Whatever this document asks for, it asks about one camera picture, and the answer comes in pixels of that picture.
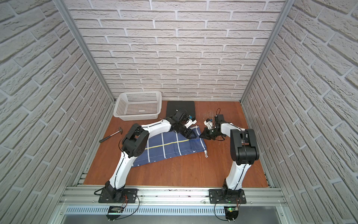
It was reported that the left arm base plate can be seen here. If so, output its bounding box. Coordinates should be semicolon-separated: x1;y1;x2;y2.
98;188;138;204

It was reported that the white plastic basket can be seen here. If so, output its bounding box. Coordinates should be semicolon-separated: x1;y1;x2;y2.
113;91;162;121

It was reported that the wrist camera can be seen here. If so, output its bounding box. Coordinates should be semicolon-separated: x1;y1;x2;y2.
204;114;225;130
184;115;197;128

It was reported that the controller box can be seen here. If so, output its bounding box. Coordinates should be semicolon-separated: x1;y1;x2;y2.
106;206;124;221
224;206;239;222

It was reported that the black plastic tool case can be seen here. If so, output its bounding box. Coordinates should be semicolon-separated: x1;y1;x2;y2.
166;101;196;119

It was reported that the steel claw hammer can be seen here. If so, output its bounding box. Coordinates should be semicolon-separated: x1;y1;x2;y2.
99;127;123;143

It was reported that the aluminium mounting rail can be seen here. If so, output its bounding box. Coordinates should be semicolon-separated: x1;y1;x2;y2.
59;185;288;206

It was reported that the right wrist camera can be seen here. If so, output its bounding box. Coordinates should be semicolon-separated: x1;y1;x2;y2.
204;114;225;130

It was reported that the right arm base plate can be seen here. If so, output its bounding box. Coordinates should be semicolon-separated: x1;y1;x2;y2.
208;189;247;204

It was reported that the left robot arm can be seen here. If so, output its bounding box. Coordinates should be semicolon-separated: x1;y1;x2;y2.
99;111;197;203

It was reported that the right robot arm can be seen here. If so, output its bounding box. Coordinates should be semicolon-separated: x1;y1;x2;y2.
200;120;260;197

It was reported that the left controller box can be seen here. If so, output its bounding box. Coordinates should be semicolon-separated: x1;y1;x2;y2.
106;206;124;221

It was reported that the blue plaid pillowcase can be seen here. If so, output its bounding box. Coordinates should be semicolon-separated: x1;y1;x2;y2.
132;126;207;167

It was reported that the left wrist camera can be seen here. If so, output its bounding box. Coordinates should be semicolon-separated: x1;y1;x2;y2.
184;115;197;128

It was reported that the right controller box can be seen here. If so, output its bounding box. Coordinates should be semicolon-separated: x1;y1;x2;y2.
224;206;239;222

